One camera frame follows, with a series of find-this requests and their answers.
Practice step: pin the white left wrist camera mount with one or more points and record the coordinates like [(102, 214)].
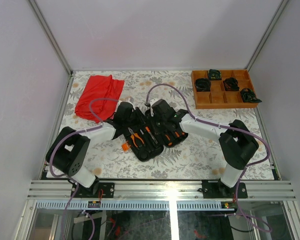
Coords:
[(128, 99)]

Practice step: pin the red folded cloth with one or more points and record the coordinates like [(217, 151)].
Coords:
[(99, 98)]

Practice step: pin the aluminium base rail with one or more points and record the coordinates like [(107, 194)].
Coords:
[(154, 195)]

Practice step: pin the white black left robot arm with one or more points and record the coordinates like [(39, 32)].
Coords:
[(70, 149)]

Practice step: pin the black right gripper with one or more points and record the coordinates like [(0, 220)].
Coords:
[(155, 116)]

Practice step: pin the small orange precision screwdriver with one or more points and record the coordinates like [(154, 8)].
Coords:
[(151, 135)]

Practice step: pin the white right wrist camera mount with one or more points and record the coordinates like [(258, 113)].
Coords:
[(150, 104)]

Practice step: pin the large black handled screwdriver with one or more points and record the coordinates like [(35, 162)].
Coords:
[(169, 142)]

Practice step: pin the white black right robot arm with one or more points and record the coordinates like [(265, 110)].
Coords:
[(237, 145)]

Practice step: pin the orange compartment tray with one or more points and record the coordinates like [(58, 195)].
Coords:
[(218, 97)]

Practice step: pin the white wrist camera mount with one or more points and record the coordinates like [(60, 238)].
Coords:
[(128, 99), (150, 104)]

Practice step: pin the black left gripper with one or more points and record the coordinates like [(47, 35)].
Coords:
[(137, 111)]

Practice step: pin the black plastic tool case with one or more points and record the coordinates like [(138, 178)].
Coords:
[(150, 150)]

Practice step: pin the orange black pliers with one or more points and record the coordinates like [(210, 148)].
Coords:
[(136, 139)]

